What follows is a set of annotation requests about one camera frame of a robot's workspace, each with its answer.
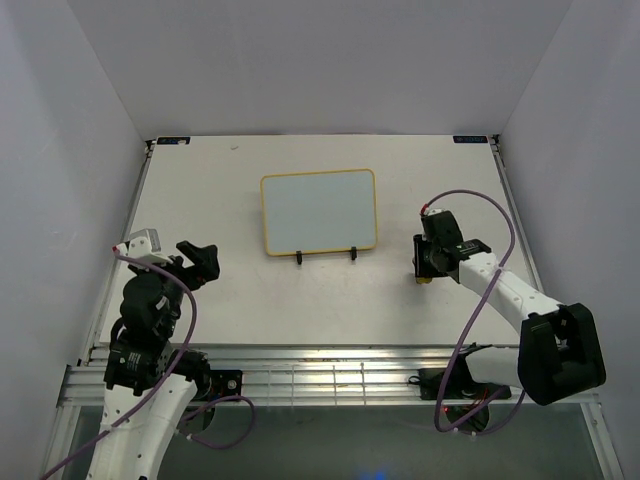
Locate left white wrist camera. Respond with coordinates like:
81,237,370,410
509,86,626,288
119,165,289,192
112,228,170,265

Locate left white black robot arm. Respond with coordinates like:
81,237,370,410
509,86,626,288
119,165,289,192
87,231,220,479

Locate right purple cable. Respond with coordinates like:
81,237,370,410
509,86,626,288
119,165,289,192
419,189,526,434

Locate blue label sticker right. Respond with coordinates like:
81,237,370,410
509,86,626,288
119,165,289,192
452,135,489,144

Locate blue label sticker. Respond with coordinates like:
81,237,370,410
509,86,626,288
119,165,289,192
156,136,191,145
452,135,489,144

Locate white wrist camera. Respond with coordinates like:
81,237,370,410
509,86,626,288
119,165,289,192
419,203,444,218
112,228,170,265

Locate yellow framed whiteboard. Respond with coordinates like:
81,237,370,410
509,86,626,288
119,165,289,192
260,168,378,258

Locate metal wire whiteboard stand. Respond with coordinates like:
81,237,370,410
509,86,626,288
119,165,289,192
294,246,359,266

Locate aluminium extrusion frame rail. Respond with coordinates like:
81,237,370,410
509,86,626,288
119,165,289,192
57,344,601,409

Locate blue label sticker left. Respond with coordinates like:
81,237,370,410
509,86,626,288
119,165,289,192
156,136,191,145

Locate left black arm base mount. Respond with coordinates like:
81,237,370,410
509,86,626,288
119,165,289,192
192,369,244,402

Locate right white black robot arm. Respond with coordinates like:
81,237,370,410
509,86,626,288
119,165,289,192
414,209,606,406

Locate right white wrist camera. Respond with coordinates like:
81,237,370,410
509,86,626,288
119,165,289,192
419,203,444,218

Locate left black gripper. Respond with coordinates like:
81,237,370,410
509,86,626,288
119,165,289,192
129,239,220,336

